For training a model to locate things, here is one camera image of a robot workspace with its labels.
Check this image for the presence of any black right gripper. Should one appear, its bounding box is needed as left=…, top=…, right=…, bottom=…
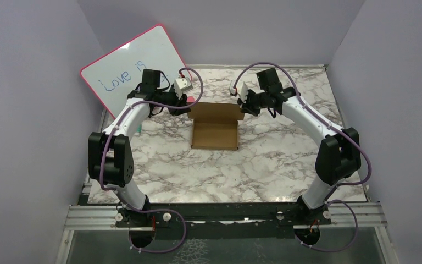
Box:
left=237, top=87, right=269, bottom=117

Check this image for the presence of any brown cardboard box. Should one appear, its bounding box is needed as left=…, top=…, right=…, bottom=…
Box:
left=187, top=102, right=245, bottom=151

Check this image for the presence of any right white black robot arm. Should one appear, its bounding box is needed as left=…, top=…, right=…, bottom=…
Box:
left=229, top=68, right=361, bottom=224

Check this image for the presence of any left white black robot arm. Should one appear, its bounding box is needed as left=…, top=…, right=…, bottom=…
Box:
left=88, top=69, right=192, bottom=226

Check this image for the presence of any green white glue stick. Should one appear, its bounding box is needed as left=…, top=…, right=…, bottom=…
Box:
left=135, top=125, right=142, bottom=136

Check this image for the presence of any pink framed whiteboard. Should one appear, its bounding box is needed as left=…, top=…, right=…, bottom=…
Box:
left=80, top=24, right=186, bottom=118

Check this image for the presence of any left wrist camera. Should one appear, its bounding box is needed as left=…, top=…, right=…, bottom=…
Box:
left=173, top=77, right=193, bottom=99

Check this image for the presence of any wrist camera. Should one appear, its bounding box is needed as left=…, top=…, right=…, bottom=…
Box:
left=173, top=77, right=193, bottom=99
left=229, top=80, right=249, bottom=105

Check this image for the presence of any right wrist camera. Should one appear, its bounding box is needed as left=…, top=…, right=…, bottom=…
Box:
left=229, top=80, right=249, bottom=105

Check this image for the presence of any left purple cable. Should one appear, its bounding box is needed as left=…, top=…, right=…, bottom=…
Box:
left=99, top=67, right=204, bottom=255

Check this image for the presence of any black metal base rail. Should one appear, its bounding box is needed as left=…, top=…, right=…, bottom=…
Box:
left=114, top=202, right=331, bottom=240

